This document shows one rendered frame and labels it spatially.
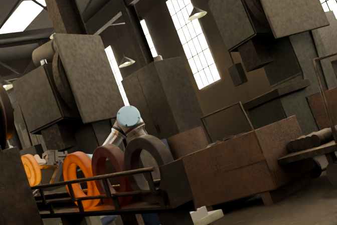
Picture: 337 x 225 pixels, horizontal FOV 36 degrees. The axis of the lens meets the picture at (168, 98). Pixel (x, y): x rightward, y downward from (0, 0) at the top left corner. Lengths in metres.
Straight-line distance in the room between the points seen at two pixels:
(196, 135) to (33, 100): 1.95
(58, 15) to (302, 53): 3.37
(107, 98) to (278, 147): 2.46
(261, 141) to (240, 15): 3.19
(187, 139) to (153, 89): 1.52
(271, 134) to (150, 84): 3.18
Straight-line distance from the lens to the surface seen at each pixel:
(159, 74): 7.17
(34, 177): 2.48
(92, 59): 6.26
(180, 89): 7.35
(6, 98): 2.30
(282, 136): 4.59
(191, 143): 5.96
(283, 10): 7.02
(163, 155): 1.29
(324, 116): 5.70
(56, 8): 7.03
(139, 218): 2.02
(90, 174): 1.59
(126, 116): 2.63
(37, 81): 6.13
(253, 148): 4.32
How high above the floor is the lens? 0.64
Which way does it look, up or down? 6 degrees up
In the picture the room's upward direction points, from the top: 20 degrees counter-clockwise
